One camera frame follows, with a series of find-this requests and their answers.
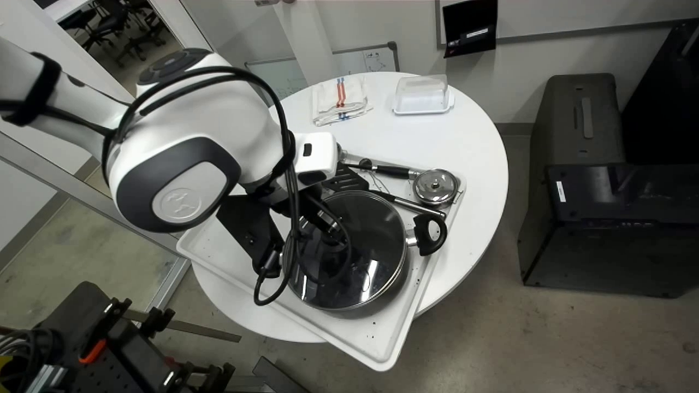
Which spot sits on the black equipment cart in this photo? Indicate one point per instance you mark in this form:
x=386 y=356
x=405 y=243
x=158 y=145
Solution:
x=79 y=341

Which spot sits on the glass lid with black knob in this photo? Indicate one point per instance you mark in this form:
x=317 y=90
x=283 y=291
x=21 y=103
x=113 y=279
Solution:
x=373 y=270

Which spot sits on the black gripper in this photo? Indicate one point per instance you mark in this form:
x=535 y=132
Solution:
x=306 y=204

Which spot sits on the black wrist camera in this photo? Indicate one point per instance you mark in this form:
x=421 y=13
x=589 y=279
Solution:
x=248 y=226

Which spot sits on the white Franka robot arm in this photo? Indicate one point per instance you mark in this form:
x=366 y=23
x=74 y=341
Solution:
x=204 y=132

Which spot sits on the low black case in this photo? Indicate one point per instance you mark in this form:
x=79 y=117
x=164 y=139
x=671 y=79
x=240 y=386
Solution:
x=579 y=120

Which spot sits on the black equipment case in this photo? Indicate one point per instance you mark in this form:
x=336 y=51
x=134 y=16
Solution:
x=668 y=95

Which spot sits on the black slotted spatula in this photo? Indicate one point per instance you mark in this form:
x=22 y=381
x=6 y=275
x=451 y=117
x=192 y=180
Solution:
x=408 y=204

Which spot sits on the tall black cabinet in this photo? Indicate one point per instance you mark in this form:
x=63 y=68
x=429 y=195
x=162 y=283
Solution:
x=612 y=241

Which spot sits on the large wall whiteboard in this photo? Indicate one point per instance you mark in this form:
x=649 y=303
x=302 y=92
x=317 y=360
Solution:
x=583 y=13

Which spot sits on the white plastic tray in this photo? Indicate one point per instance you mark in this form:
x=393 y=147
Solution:
x=364 y=344

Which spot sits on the black marker holder box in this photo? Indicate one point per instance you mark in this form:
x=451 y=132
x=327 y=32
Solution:
x=471 y=27

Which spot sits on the grey metal frame bar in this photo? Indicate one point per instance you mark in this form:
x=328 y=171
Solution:
x=44 y=169

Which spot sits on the clear plastic container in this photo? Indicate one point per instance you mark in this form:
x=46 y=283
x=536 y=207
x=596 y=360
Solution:
x=422 y=97

